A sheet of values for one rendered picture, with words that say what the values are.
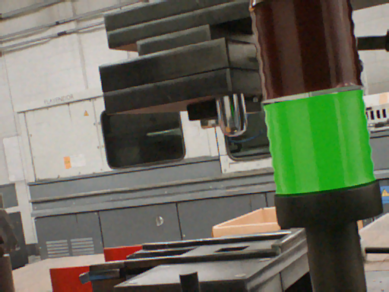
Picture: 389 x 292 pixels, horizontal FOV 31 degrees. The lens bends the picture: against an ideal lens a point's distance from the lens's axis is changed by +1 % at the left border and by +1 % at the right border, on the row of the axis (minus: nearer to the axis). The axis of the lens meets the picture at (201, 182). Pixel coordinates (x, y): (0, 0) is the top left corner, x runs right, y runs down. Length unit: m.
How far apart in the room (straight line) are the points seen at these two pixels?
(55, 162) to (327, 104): 6.22
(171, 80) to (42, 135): 6.05
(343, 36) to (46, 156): 6.28
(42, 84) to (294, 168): 8.81
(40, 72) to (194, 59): 8.60
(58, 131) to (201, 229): 1.61
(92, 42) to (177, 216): 3.38
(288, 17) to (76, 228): 6.14
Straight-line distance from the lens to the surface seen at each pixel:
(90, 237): 6.31
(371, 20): 7.19
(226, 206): 5.56
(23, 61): 9.24
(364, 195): 0.26
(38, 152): 6.57
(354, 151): 0.26
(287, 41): 0.26
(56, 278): 0.83
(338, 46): 0.26
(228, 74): 0.47
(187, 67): 0.49
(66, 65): 8.74
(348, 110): 0.26
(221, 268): 0.51
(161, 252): 0.64
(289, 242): 0.55
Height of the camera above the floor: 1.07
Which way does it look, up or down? 3 degrees down
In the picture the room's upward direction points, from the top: 9 degrees counter-clockwise
